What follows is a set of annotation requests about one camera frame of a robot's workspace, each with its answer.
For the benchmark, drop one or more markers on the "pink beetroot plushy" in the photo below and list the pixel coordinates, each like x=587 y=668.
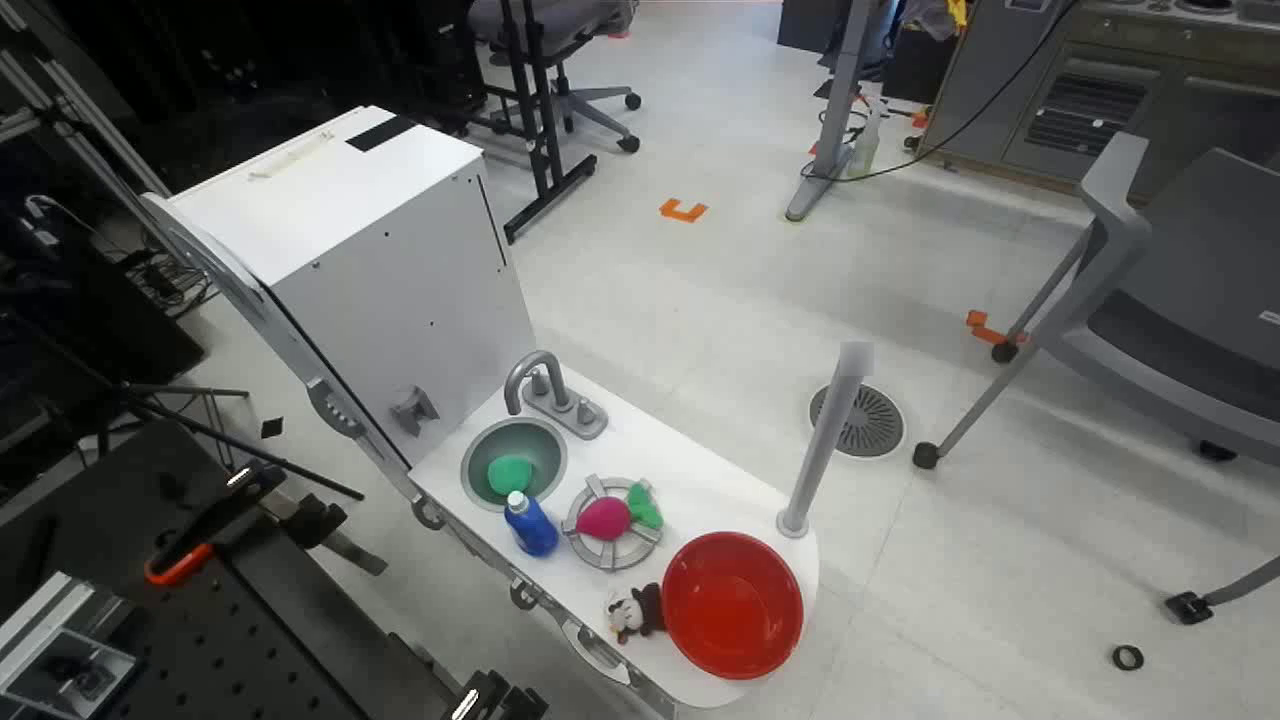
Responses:
x=602 y=518

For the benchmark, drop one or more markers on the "gray toy faucet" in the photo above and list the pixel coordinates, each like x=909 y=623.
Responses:
x=578 y=417

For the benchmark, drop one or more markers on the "white toy kitchen counter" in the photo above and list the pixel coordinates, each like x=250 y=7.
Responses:
x=705 y=502

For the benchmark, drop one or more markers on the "green toy in sink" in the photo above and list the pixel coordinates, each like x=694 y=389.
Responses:
x=510 y=473

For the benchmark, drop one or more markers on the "green toy sink basin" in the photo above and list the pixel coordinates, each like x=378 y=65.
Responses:
x=479 y=462

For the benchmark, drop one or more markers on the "gray pole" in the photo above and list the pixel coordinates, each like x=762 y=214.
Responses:
x=824 y=433

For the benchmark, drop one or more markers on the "blue toy bottle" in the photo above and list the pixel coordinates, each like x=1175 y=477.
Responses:
x=535 y=528

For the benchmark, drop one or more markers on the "gray cabinet knob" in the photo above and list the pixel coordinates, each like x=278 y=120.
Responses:
x=414 y=409

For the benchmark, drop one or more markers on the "round floor drain cover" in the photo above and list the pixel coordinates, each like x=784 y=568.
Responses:
x=872 y=424

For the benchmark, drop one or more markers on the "black metal stand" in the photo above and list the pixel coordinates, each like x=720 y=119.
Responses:
x=540 y=135

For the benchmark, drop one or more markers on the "small brown white toy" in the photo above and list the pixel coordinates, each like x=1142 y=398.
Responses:
x=641 y=612

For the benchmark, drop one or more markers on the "red round plate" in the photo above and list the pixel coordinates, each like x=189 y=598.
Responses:
x=734 y=604

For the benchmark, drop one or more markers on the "white toy kitchen cabinet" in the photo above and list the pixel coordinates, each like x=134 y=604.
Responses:
x=386 y=265

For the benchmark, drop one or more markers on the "gray stand leg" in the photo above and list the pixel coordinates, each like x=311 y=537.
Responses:
x=837 y=120

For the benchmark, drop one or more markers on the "orange clip by chair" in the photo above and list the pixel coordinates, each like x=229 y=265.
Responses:
x=982 y=327

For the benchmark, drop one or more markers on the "black office chair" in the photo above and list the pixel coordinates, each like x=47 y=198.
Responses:
x=560 y=26

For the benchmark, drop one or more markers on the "black tripod rods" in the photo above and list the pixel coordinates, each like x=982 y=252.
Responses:
x=203 y=428

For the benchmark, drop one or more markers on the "gray metal cabinet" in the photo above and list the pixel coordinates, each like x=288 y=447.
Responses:
x=1013 y=82

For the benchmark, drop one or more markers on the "black breadboard table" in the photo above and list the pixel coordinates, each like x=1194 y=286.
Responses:
x=252 y=642

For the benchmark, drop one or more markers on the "gray chair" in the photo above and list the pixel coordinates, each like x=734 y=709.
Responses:
x=1184 y=295

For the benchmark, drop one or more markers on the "gray leg with black foot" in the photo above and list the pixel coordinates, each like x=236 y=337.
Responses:
x=1233 y=584

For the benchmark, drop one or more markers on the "orange floor bracket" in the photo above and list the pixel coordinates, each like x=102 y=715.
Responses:
x=682 y=209

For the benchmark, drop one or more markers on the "aluminium extrusion rail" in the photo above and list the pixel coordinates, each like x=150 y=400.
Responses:
x=47 y=634

